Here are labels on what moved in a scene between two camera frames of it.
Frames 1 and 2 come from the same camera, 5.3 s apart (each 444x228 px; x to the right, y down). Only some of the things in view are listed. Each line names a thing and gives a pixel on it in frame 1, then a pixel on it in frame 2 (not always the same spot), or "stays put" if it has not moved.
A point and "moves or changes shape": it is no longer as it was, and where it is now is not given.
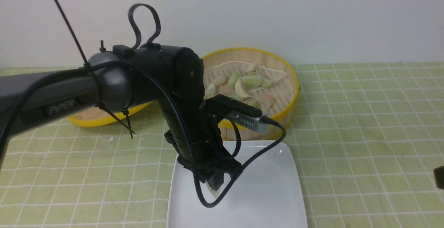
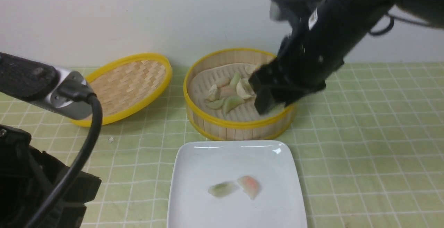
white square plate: x=268 y=195 stays put
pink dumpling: x=267 y=99 moves or changes shape
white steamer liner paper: x=251 y=85 stays put
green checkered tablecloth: x=367 y=136 stays put
